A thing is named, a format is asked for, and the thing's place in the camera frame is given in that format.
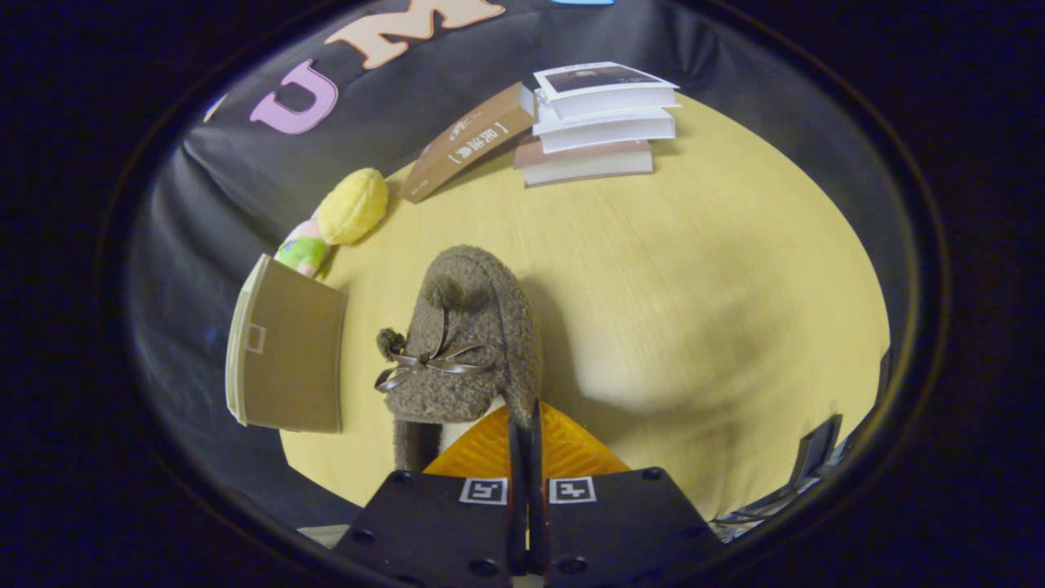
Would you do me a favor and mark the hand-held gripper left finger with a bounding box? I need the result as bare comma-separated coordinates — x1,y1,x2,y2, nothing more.
333,400,531,588

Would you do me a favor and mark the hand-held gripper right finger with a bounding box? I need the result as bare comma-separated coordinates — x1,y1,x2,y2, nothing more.
531,400,724,588

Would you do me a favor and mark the brown fuzzy shoe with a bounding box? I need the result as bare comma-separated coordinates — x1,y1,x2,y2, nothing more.
374,245,545,473

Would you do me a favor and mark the beige storage box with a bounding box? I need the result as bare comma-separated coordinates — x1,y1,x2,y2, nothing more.
225,254,348,434

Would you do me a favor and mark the dark object at table edge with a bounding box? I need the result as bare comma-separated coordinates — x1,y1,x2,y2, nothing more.
710,414,844,523

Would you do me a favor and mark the pink and green plush toy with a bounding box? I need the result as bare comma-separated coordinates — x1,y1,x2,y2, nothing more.
273,216,332,278

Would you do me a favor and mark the yellow round plush toy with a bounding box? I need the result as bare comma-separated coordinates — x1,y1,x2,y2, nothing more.
317,168,390,246

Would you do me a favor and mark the pale pink book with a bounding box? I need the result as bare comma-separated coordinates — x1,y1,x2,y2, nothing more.
513,135,655,189

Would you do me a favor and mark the brown book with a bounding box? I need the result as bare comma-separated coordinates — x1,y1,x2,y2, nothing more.
400,81,536,204

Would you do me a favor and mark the black backdrop cloth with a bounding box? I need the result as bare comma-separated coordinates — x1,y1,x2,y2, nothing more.
129,0,911,532

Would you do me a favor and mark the plain white book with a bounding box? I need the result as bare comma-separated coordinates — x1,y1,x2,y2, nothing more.
532,106,678,155

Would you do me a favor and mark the white book with dark cover photo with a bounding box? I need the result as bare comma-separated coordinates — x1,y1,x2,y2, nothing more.
533,62,681,122

